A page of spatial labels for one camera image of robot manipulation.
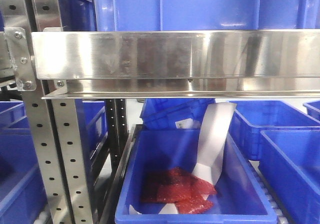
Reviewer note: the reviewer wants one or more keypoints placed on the large blue bin upper shelf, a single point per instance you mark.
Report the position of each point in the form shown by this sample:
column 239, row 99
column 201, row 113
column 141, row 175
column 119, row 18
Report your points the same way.
column 163, row 15

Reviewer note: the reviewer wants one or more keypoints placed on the blue bin rear centre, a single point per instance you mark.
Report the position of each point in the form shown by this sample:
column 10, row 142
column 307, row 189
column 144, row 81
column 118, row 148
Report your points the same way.
column 174, row 113

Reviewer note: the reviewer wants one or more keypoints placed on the white paper sheet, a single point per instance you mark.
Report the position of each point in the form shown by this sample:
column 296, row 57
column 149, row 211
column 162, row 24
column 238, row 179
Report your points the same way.
column 199, row 152

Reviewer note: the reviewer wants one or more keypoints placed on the blue bin with red bags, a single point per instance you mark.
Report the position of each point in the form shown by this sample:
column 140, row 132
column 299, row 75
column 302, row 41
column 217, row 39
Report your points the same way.
column 239, row 198

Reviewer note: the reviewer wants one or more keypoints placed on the blue bin right rear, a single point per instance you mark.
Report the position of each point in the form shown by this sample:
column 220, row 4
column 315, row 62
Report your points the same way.
column 253, row 116

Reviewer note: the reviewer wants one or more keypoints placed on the blue bin right front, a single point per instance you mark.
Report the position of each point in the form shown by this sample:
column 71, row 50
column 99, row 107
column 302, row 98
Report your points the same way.
column 290, row 162

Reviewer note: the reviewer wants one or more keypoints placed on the blue bin far right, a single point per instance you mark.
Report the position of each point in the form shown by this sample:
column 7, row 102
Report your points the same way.
column 312, row 109

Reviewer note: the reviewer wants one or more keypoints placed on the blue bin lower left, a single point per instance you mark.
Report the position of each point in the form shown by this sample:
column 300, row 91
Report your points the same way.
column 17, row 171

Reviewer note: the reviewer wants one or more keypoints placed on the black perforated post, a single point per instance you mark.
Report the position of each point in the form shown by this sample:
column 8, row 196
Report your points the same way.
column 117, row 129

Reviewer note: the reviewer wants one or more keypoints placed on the stainless steel shelf rail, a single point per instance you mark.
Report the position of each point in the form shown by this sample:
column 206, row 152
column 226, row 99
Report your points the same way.
column 219, row 63

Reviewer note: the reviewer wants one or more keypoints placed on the perforated steel shelf post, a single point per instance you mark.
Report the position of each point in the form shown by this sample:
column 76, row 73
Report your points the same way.
column 36, row 32

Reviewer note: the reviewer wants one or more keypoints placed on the steel corner bracket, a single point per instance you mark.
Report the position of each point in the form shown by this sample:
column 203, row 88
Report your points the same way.
column 20, row 58

